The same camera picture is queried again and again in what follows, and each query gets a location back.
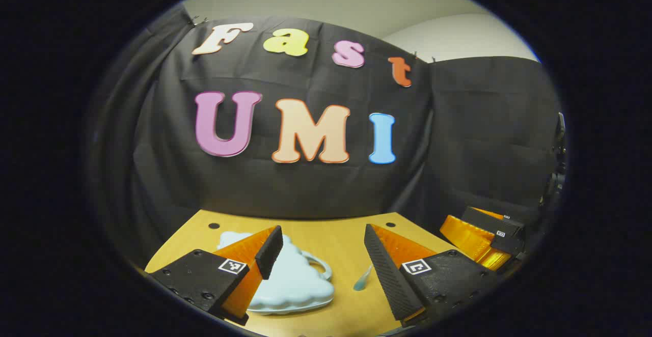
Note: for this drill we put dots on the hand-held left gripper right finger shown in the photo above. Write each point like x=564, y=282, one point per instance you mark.
x=388, y=276

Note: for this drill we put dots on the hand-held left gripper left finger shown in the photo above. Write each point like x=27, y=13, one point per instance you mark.
x=269, y=253

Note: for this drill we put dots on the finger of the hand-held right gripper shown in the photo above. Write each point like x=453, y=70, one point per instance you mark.
x=471, y=240
x=489, y=220

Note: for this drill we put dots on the teal skin care tube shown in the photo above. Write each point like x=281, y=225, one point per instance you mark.
x=362, y=279

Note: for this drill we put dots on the black backdrop cloth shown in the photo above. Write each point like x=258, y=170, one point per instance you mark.
x=316, y=184

